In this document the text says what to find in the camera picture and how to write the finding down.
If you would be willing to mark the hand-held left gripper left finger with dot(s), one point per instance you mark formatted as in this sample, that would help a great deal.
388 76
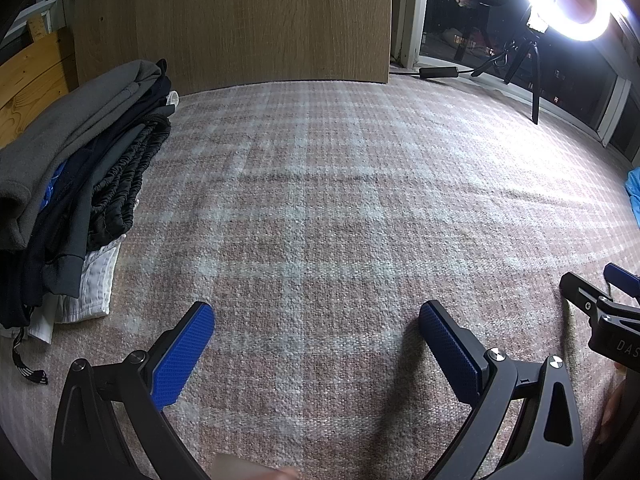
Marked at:
185 355

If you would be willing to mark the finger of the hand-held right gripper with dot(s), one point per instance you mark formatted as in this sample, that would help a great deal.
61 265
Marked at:
580 292
622 280

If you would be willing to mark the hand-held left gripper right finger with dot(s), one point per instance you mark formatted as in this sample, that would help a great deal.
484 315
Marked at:
450 355

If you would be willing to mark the pile of folded dark clothes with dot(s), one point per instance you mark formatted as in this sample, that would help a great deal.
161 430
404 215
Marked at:
20 285

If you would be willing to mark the person's right hand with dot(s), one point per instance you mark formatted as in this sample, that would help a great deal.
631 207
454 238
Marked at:
612 410

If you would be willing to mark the person's left hand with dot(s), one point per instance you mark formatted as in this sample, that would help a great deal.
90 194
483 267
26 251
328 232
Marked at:
255 467

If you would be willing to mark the blue cloth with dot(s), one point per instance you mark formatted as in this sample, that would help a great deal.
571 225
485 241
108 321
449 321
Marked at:
634 195

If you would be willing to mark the dark grey folded garment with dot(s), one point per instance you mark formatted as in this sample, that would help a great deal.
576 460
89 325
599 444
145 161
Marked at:
65 265

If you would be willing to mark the black ruched shorts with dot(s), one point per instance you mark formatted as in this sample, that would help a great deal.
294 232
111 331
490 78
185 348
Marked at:
125 180

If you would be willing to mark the bright blue folded garment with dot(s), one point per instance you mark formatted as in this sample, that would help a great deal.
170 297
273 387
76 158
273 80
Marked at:
52 185

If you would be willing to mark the grey folded sweatshirt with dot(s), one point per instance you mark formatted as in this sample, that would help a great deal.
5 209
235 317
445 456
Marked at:
60 135

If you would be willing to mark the pine wood board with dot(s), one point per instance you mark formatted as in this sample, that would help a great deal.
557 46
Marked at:
30 90

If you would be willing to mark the light oak wooden panel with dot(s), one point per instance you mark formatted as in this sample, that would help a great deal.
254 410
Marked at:
225 20

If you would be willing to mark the white door frame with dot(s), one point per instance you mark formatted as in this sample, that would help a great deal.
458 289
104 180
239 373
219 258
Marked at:
47 17

